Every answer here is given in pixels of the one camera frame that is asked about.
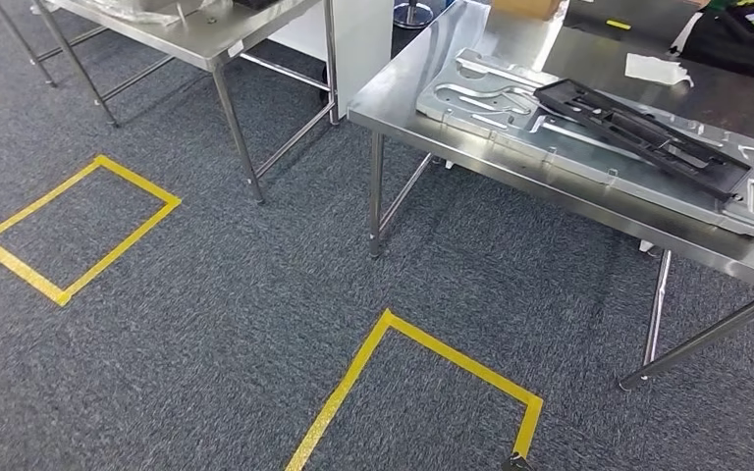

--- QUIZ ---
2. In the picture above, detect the stamped silver metal panel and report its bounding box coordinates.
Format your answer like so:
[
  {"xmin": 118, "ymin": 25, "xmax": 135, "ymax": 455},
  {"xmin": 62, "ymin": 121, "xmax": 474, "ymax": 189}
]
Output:
[{"xmin": 415, "ymin": 48, "xmax": 754, "ymax": 236}]

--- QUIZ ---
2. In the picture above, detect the white cloth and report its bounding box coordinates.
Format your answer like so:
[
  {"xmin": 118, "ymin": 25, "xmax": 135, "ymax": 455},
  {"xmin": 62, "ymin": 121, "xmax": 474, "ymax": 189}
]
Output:
[{"xmin": 623, "ymin": 53, "xmax": 695, "ymax": 87}]

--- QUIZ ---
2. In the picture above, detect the clear plastic wrapped bundle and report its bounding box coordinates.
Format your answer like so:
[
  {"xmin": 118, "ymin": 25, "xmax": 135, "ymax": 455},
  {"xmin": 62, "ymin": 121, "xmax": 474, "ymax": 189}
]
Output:
[{"xmin": 87, "ymin": 0, "xmax": 236, "ymax": 27}]

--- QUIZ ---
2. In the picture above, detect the white partition board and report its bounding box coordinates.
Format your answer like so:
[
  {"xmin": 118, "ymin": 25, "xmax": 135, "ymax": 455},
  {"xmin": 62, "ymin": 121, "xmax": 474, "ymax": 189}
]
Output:
[{"xmin": 269, "ymin": 0, "xmax": 396, "ymax": 120}]

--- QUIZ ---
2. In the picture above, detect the grey laptop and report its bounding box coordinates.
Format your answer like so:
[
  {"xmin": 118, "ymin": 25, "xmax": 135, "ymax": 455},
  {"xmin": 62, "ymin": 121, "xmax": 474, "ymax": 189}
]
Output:
[{"xmin": 562, "ymin": 0, "xmax": 704, "ymax": 57}]

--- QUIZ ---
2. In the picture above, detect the cardboard box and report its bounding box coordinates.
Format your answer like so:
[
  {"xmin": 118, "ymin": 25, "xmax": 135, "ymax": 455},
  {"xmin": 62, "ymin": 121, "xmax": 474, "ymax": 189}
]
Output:
[{"xmin": 490, "ymin": 0, "xmax": 564, "ymax": 21}]

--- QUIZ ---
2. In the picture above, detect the chrome stanchion post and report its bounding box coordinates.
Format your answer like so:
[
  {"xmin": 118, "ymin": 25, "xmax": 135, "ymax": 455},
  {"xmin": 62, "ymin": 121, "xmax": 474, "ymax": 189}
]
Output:
[{"xmin": 393, "ymin": 0, "xmax": 435, "ymax": 30}]

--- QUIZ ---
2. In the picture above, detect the black plastic plate bracket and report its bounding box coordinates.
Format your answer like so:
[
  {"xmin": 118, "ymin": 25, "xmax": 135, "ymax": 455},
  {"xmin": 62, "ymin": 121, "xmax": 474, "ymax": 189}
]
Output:
[{"xmin": 534, "ymin": 78, "xmax": 754, "ymax": 203}]

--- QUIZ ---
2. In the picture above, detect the black bag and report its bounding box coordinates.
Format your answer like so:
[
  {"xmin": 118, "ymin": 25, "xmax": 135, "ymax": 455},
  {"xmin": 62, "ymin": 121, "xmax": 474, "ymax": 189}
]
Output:
[{"xmin": 680, "ymin": 0, "xmax": 754, "ymax": 80}]

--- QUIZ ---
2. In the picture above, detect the stainless steel workbench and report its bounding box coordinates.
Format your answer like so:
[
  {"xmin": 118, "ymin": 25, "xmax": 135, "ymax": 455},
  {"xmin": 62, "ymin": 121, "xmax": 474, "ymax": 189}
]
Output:
[{"xmin": 348, "ymin": 0, "xmax": 754, "ymax": 393}]

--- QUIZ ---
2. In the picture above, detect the stainless steel table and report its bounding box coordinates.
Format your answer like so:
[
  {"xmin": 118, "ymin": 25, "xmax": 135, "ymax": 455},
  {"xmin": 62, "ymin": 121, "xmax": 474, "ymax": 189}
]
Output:
[{"xmin": 0, "ymin": 0, "xmax": 341, "ymax": 204}]

